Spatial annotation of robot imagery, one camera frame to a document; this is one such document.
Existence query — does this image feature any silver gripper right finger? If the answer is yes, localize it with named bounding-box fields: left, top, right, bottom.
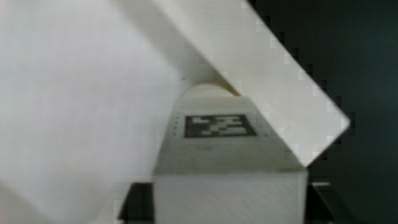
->
left=306, top=182, right=356, bottom=224

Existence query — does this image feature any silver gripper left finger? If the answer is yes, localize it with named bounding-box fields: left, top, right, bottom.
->
left=118, top=183, right=155, bottom=224

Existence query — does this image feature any white table leg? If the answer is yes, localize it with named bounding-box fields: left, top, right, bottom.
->
left=153, top=84, right=308, bottom=224

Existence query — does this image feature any white square tabletop tray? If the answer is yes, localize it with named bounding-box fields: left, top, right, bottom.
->
left=0, top=0, right=351, bottom=224

